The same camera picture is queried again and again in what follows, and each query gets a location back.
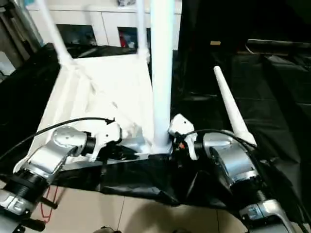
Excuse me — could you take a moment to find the white plastic table top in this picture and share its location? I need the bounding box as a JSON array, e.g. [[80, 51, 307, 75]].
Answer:
[[25, 54, 171, 171]]

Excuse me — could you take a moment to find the white plastic table leg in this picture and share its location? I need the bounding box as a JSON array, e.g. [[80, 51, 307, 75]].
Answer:
[[213, 66, 258, 148], [149, 0, 176, 155], [36, 0, 75, 68], [136, 0, 150, 64]]

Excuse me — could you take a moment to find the black plastic mat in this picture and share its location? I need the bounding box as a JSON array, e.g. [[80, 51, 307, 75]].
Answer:
[[0, 42, 311, 223]]

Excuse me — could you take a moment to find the white sideboard cabinet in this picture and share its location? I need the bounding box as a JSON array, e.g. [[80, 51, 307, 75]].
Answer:
[[26, 0, 183, 51]]

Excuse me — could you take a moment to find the black draped furniture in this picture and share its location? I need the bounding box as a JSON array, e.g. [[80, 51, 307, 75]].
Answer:
[[179, 0, 311, 59]]

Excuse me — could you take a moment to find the grey curtain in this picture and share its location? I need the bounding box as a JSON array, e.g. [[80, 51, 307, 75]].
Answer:
[[0, 0, 41, 64]]

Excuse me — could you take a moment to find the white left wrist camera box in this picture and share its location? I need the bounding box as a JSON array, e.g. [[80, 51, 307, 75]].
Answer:
[[88, 118, 122, 163]]

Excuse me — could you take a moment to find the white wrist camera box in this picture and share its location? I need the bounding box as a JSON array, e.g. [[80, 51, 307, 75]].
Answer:
[[167, 113, 198, 161], [88, 118, 122, 163]]

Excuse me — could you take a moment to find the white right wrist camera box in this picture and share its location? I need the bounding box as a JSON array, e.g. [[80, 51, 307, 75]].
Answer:
[[167, 113, 198, 161]]

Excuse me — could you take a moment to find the red cable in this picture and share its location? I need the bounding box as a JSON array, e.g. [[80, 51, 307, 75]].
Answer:
[[39, 184, 59, 219]]

